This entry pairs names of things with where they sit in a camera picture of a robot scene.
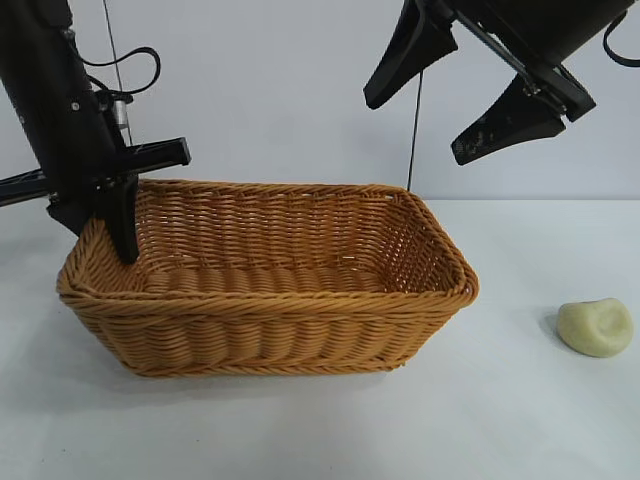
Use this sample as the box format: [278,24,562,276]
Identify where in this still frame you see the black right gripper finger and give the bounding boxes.
[363,0,459,109]
[451,79,569,166]

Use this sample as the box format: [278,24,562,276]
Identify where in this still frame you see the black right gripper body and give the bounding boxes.
[439,0,634,124]

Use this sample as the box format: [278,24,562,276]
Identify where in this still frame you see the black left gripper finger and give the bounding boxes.
[47,184,104,236]
[99,174,139,265]

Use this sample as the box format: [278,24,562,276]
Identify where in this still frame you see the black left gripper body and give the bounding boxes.
[0,29,192,206]

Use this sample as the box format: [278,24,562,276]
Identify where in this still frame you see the woven orange wicker basket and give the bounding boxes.
[56,178,480,377]

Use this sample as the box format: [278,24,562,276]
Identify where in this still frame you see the pale yellow egg yolk pastry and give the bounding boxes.
[557,297,635,358]

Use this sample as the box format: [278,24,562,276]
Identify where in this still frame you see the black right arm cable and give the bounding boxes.
[602,9,640,66]

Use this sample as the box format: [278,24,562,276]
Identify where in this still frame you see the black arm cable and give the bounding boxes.
[602,9,640,66]
[79,47,162,96]

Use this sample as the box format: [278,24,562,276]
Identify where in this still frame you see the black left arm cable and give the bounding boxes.
[79,47,162,96]

